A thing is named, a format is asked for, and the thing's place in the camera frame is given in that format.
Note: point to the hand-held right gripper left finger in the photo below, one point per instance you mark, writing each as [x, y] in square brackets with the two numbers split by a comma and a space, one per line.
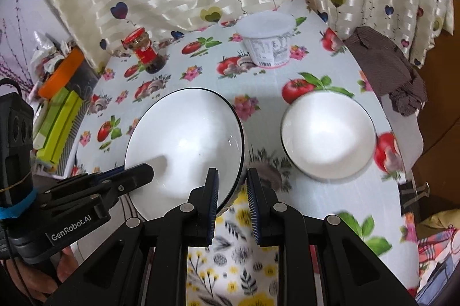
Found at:
[214, 205]

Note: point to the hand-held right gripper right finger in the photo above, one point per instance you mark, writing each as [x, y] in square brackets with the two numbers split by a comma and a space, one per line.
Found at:
[253, 205]

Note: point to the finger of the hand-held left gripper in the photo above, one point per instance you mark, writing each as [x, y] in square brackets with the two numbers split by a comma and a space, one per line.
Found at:
[107, 172]
[125, 178]

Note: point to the yellow floral plate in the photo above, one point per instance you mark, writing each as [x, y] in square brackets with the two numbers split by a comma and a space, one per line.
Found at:
[233, 255]

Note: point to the white ribbed bowl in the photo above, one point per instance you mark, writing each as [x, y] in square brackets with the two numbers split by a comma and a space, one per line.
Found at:
[327, 133]
[183, 148]

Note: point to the pale green box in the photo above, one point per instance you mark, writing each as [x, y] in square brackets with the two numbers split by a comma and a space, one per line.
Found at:
[43, 119]

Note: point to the lime green box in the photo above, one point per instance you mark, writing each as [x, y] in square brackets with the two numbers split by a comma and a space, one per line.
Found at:
[63, 133]

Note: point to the orange tray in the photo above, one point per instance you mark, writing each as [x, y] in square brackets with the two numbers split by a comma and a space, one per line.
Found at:
[61, 72]

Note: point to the red decorative branches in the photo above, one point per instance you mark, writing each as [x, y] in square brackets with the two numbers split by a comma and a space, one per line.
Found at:
[14, 51]

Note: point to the clear plastic bag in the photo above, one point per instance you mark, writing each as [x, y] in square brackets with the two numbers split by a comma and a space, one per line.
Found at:
[46, 51]

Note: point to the red-lidded sauce jar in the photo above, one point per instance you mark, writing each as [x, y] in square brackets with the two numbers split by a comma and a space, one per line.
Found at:
[143, 51]

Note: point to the white plastic tub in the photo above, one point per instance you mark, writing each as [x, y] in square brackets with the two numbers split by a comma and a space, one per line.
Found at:
[267, 40]

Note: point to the plaid cloth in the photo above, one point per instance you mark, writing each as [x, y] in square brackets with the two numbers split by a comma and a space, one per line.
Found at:
[436, 255]

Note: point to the brown crumpled cloth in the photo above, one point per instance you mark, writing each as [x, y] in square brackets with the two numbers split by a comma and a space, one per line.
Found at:
[388, 69]

